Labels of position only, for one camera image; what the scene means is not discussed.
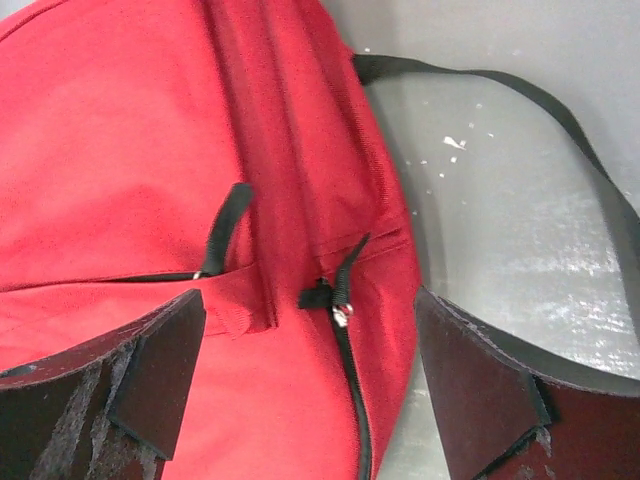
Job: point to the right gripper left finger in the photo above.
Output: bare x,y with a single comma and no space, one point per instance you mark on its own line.
108,408

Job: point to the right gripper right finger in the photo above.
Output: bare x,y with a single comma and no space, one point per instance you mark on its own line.
508,409

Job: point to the red student backpack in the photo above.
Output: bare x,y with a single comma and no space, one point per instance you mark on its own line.
149,148

